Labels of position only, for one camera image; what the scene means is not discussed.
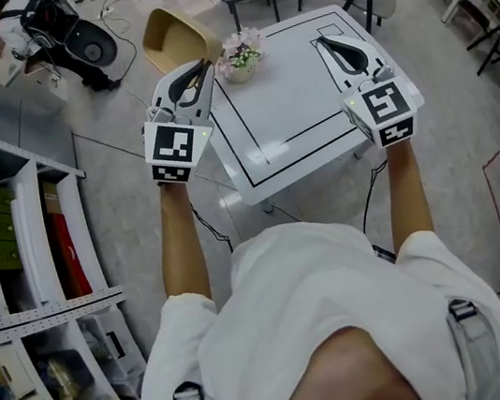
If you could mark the clear plastic storage bin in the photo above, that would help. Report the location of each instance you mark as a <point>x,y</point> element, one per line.
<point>113,345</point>

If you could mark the black backpack device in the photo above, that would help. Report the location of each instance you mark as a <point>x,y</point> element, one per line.
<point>76,38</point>

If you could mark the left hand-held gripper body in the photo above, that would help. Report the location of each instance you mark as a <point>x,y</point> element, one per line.
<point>172,145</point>

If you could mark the person's bare chest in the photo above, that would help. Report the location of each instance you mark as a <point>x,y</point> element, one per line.
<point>346,377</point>

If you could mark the pink flowers in white pot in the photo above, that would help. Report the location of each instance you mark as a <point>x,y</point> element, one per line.
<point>241,55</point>

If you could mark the white table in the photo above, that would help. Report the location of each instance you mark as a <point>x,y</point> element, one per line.
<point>291,106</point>

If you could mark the person's left forearm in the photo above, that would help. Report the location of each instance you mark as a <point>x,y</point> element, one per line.
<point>181,244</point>

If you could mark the white metal shelf unit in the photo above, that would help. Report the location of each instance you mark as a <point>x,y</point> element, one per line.
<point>46,314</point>

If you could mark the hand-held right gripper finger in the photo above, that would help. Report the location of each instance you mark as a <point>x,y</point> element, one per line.
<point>332,62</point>
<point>370,55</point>

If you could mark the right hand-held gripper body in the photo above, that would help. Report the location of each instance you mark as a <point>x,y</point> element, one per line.
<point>387,109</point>

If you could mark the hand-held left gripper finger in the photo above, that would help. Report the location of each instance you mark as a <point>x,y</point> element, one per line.
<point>165,87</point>
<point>209,96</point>

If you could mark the red flat box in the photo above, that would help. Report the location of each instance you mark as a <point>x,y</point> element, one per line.
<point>70,257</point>

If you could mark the person's right forearm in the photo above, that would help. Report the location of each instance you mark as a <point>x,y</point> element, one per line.
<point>406,196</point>

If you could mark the stack of green boxes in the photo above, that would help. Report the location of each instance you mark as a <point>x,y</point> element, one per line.
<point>3,226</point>

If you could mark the person's white shirt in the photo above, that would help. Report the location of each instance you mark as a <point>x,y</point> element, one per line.
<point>294,291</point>

